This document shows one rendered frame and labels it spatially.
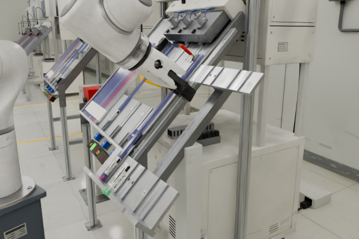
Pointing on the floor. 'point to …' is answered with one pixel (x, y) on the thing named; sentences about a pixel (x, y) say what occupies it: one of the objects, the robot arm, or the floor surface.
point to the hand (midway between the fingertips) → (184, 91)
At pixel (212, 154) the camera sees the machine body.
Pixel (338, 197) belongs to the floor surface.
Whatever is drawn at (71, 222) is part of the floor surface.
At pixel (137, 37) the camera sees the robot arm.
